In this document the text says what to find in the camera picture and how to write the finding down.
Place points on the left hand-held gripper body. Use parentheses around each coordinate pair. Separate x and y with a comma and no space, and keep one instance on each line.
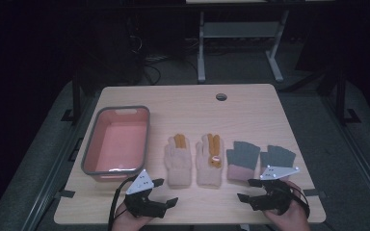
(141,202)

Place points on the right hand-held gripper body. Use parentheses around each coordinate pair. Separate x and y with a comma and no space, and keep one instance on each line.
(274,197)

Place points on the beige orange knit glove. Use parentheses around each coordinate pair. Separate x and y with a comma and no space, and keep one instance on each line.
(178,166)

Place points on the grey pink fingerless glove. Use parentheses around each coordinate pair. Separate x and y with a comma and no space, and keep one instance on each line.
(242,157)
(277,157)

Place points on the beige orange glove animal patch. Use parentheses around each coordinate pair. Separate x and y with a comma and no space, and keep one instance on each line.
(207,173)

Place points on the pink basin grey rim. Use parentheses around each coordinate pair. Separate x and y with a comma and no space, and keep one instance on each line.
(118,144)

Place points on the person's left hand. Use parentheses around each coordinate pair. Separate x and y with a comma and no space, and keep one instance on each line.
(126,223)

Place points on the person's right hand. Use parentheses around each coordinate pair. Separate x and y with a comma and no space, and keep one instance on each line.
(292,221)

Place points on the grey round table grommet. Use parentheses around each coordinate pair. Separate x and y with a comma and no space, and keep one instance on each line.
(221,97)

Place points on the black table edge bracket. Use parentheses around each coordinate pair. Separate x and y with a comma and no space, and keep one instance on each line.
(314,193)
(65,193)

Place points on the black stand post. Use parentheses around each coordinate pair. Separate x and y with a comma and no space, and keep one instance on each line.
(76,96)
(341,96)

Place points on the white metal desk frame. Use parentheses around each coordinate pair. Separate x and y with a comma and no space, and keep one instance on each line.
(237,29)

